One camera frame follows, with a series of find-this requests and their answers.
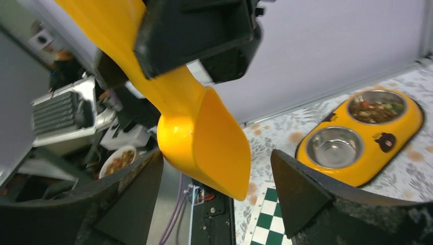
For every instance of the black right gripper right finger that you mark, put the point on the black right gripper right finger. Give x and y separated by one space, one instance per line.
318 209

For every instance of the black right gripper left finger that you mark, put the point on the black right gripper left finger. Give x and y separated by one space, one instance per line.
116 209

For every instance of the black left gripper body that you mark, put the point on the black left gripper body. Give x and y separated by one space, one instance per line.
223 35

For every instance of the yellow plastic scoop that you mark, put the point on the yellow plastic scoop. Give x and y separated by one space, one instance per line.
196 133

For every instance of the white plate with food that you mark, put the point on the white plate with food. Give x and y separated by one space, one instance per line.
121 158

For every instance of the yellow double pet bowl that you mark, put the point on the yellow double pet bowl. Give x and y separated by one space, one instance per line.
362 135

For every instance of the green white chessboard mat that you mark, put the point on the green white chessboard mat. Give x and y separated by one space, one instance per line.
266 224

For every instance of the floral tablecloth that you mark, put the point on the floral tablecloth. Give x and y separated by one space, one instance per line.
407 177

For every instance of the grey white machine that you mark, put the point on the grey white machine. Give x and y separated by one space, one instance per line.
69 113

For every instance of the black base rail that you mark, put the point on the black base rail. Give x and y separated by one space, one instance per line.
212 217

